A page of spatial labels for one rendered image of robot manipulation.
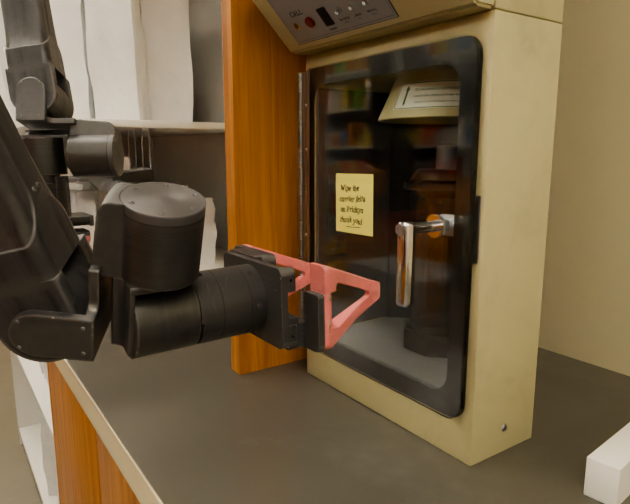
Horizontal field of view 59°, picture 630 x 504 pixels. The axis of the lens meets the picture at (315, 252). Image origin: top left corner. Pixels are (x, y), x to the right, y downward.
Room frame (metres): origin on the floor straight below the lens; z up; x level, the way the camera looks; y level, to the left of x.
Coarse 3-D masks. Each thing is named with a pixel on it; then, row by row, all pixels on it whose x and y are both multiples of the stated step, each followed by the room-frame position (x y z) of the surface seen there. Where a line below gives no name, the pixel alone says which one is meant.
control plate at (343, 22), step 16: (272, 0) 0.73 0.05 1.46; (288, 0) 0.71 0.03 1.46; (304, 0) 0.69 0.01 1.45; (320, 0) 0.67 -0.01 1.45; (336, 0) 0.66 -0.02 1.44; (352, 0) 0.64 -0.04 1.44; (384, 0) 0.61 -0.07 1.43; (288, 16) 0.74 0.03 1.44; (304, 16) 0.72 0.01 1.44; (336, 16) 0.68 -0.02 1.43; (352, 16) 0.66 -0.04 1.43; (368, 16) 0.64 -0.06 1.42; (384, 16) 0.63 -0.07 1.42; (304, 32) 0.74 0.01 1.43; (320, 32) 0.72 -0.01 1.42; (336, 32) 0.70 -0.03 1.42
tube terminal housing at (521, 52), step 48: (528, 0) 0.58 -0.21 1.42; (336, 48) 0.76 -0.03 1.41; (384, 48) 0.68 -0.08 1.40; (528, 48) 0.58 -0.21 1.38; (528, 96) 0.59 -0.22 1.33; (480, 144) 0.56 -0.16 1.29; (528, 144) 0.59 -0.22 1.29; (480, 192) 0.56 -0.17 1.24; (528, 192) 0.59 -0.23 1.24; (480, 240) 0.55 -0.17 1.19; (528, 240) 0.60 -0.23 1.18; (480, 288) 0.55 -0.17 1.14; (528, 288) 0.60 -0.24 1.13; (480, 336) 0.56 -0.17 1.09; (528, 336) 0.60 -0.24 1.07; (336, 384) 0.75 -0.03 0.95; (480, 384) 0.56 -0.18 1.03; (528, 384) 0.61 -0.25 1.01; (432, 432) 0.60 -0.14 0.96; (480, 432) 0.56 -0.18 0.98; (528, 432) 0.61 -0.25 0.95
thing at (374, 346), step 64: (384, 64) 0.66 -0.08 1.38; (448, 64) 0.58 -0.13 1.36; (320, 128) 0.77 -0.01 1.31; (384, 128) 0.66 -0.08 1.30; (448, 128) 0.58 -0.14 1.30; (320, 192) 0.77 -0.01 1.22; (384, 192) 0.66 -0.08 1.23; (448, 192) 0.58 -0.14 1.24; (320, 256) 0.77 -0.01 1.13; (384, 256) 0.65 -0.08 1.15; (448, 256) 0.57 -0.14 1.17; (384, 320) 0.65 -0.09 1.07; (448, 320) 0.57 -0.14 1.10; (384, 384) 0.65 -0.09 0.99; (448, 384) 0.57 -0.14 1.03
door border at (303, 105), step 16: (304, 80) 0.80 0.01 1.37; (304, 96) 0.80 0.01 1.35; (304, 112) 0.80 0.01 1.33; (304, 128) 0.80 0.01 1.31; (304, 144) 0.80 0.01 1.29; (304, 160) 0.80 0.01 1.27; (304, 176) 0.80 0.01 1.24; (304, 192) 0.80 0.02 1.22; (304, 208) 0.80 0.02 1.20; (304, 224) 0.80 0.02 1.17; (304, 240) 0.80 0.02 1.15; (304, 256) 0.80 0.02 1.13; (304, 288) 0.80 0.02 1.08
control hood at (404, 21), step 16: (256, 0) 0.76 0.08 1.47; (400, 0) 0.60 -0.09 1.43; (416, 0) 0.58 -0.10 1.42; (432, 0) 0.57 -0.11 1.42; (448, 0) 0.56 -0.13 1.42; (464, 0) 0.54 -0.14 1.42; (480, 0) 0.54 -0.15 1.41; (272, 16) 0.76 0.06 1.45; (400, 16) 0.61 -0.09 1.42; (416, 16) 0.60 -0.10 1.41; (432, 16) 0.59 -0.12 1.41; (448, 16) 0.58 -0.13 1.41; (288, 32) 0.77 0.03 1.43; (352, 32) 0.68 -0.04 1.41; (368, 32) 0.67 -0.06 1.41; (384, 32) 0.66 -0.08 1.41; (288, 48) 0.79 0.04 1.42; (304, 48) 0.77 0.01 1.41; (320, 48) 0.76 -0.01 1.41
